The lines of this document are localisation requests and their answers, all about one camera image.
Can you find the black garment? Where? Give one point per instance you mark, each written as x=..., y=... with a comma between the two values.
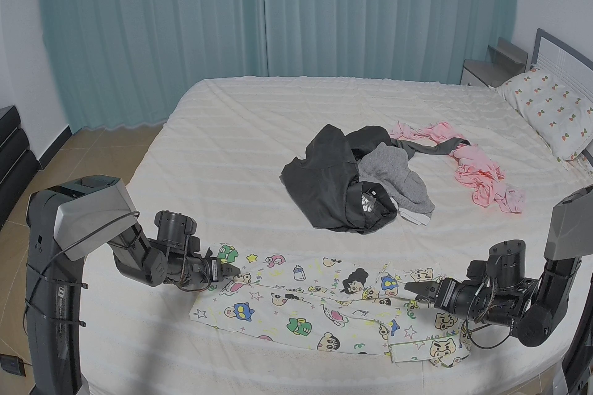
x=319, y=180

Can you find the black power adapter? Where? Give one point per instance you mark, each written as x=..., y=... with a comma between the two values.
x=11, y=365

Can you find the grey bedside table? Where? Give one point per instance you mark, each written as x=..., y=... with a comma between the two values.
x=491, y=69

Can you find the white garment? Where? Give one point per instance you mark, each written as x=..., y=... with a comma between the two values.
x=414, y=217

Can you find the grey garment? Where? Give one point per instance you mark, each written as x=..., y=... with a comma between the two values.
x=394, y=175

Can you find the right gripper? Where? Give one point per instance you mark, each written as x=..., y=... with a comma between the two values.
x=456, y=293

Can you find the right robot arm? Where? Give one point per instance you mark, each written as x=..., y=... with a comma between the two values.
x=560, y=254

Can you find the bed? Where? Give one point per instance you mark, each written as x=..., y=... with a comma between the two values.
x=222, y=143

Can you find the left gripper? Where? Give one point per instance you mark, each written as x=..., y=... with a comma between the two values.
x=208, y=271

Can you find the white printed pyjama top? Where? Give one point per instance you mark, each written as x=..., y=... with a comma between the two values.
x=324, y=305

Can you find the white printed pillow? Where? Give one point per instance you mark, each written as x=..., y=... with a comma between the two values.
x=551, y=111

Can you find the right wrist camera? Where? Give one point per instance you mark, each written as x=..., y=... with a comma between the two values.
x=479, y=270

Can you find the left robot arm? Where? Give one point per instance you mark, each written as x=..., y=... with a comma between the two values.
x=83, y=217

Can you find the black chest of drawers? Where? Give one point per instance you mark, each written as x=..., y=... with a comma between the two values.
x=14, y=143

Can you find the pink garment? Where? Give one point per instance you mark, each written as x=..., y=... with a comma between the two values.
x=482, y=171

